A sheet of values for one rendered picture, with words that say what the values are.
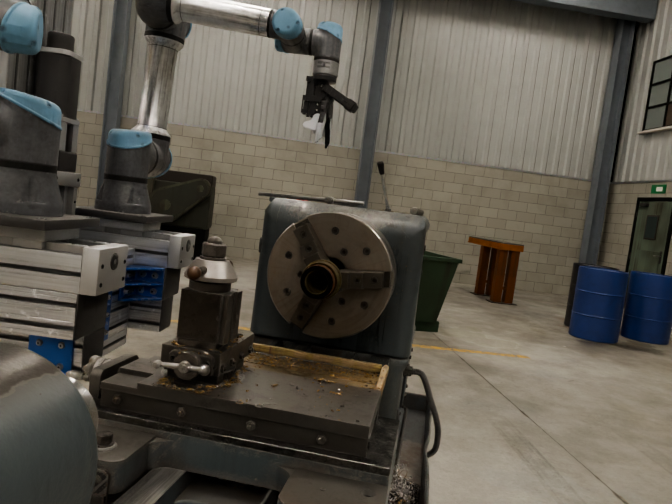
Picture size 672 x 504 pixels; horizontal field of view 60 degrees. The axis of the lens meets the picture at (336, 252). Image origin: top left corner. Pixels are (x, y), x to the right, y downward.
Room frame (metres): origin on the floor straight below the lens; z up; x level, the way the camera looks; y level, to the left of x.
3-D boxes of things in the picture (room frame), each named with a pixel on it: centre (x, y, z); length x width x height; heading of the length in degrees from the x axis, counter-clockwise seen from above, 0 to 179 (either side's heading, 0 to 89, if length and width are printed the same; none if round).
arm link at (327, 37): (1.75, 0.10, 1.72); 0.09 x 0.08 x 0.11; 87
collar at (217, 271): (0.87, 0.18, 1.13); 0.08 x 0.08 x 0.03
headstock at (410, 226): (1.87, -0.05, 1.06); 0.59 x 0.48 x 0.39; 170
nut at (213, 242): (0.87, 0.18, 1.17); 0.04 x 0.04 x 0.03
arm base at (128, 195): (1.65, 0.61, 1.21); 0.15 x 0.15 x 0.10
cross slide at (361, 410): (0.86, 0.12, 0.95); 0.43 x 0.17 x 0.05; 80
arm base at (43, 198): (1.15, 0.63, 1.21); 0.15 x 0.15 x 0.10
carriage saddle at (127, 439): (0.81, 0.12, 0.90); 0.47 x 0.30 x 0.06; 80
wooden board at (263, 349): (1.20, 0.05, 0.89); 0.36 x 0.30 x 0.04; 80
